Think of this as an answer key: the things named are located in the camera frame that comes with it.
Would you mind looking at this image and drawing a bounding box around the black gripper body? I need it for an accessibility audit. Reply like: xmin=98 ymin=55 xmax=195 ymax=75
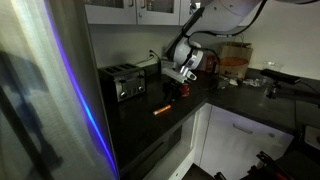
xmin=167 ymin=77 xmax=184 ymax=93

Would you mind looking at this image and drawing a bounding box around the orange marker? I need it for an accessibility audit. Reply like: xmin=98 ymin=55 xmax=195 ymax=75
xmin=152 ymin=104 xmax=173 ymax=116

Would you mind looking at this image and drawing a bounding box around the stainless steel four-slot toaster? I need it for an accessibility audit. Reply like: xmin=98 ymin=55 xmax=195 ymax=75
xmin=97 ymin=62 xmax=148 ymax=103

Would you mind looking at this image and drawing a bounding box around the small clear glass jar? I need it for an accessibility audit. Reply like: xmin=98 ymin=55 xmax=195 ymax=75
xmin=217 ymin=75 xmax=231 ymax=90

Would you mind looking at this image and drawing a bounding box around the grey base cabinet front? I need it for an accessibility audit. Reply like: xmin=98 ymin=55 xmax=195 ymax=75
xmin=143 ymin=113 xmax=198 ymax=180

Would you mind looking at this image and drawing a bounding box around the brown paper bag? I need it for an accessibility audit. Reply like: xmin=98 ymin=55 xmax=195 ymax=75
xmin=217 ymin=41 xmax=254 ymax=80

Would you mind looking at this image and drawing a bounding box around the crumpled clear plastic wrap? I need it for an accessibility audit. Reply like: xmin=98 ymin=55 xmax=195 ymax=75
xmin=229 ymin=77 xmax=268 ymax=88

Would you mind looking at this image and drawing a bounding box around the white base cabinet door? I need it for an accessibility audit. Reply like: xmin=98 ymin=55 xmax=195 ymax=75
xmin=199 ymin=104 xmax=295 ymax=180

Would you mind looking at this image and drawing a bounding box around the clear glass bowl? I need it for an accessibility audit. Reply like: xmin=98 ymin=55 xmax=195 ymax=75
xmin=263 ymin=60 xmax=284 ymax=72

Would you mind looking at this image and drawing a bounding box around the stainless steel refrigerator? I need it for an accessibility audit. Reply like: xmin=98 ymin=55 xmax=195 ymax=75
xmin=0 ymin=0 xmax=120 ymax=180

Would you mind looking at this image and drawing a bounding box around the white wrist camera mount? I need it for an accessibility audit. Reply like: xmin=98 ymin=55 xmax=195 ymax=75
xmin=161 ymin=65 xmax=198 ymax=84

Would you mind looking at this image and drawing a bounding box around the black toaster power cord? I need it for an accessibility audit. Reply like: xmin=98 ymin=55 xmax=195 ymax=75
xmin=134 ymin=50 xmax=162 ymax=67

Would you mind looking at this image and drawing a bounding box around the white wall cabinet door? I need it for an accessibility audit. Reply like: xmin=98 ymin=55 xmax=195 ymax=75
xmin=179 ymin=0 xmax=202 ymax=27
xmin=84 ymin=0 xmax=138 ymax=26
xmin=136 ymin=0 xmax=182 ymax=27

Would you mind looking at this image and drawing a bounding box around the silver cabinet door handle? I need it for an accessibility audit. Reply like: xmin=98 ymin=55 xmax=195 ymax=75
xmin=232 ymin=123 xmax=254 ymax=135

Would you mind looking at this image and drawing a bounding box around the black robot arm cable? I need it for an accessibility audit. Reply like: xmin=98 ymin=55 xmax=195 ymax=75
xmin=185 ymin=0 xmax=269 ymax=81

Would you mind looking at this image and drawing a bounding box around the black camera stand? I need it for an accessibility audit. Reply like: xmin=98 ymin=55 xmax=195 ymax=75
xmin=265 ymin=80 xmax=282 ymax=100

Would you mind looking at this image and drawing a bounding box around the black bar camera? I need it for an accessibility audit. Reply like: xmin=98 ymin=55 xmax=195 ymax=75
xmin=260 ymin=68 xmax=302 ymax=85

